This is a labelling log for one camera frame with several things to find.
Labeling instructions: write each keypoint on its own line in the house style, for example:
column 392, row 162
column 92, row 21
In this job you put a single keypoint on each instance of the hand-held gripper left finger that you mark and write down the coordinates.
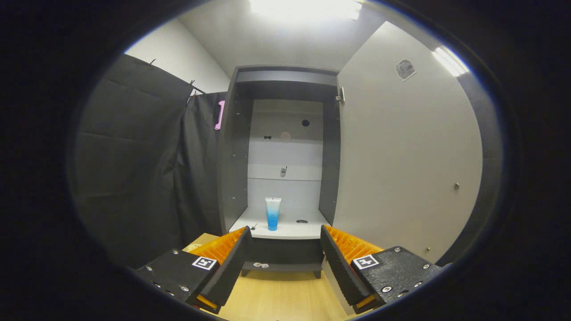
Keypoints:
column 233, row 267

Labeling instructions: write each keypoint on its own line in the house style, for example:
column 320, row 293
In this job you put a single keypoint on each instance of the large ceiling light panel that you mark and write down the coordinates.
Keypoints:
column 305, row 8

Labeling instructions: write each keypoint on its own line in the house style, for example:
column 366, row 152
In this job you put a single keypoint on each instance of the white and blue tube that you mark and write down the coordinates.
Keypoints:
column 272, row 214

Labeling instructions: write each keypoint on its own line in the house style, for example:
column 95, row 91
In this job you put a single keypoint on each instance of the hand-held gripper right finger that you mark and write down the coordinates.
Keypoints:
column 340, row 267

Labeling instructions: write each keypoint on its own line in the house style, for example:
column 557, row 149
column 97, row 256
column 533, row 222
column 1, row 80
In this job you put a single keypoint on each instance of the long ceiling light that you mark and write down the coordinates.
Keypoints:
column 449, row 61

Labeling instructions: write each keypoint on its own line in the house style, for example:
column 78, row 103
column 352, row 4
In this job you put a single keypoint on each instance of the beige cabinet door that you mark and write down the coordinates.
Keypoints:
column 401, row 156

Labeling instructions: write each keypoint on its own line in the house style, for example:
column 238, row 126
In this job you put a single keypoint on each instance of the white cabinet shelf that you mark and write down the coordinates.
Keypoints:
column 285, row 231

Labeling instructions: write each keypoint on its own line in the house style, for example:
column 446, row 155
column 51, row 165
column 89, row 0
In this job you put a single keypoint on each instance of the dark grey cabinet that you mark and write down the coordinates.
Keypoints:
column 232, row 156

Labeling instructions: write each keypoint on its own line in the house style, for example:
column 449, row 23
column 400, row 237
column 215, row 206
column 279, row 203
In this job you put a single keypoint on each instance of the black backdrop cloth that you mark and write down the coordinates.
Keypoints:
column 134, row 156

